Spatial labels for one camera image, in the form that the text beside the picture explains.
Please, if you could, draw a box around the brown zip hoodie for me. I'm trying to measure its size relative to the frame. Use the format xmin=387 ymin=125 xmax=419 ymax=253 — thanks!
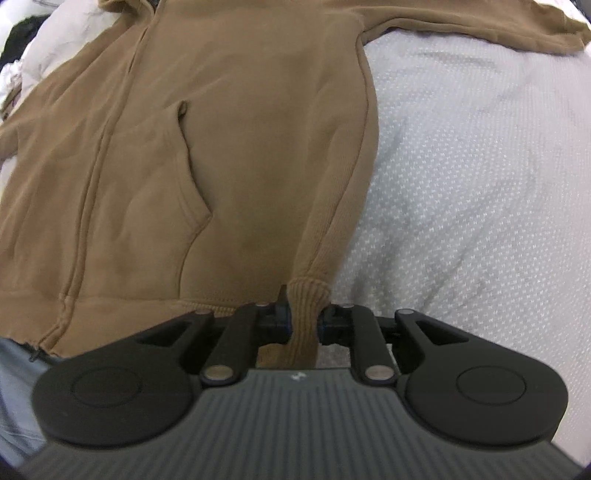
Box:
xmin=1 ymin=1 xmax=590 ymax=368

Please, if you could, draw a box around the white clothes pile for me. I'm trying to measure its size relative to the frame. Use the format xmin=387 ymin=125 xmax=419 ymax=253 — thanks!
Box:
xmin=1 ymin=60 xmax=23 ymax=122

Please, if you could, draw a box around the black clothes pile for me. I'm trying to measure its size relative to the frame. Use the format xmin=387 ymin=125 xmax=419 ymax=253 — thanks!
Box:
xmin=0 ymin=15 xmax=49 ymax=69

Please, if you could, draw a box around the grey bed sheet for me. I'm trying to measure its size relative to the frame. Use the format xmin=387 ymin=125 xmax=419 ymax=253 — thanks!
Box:
xmin=0 ymin=0 xmax=591 ymax=460

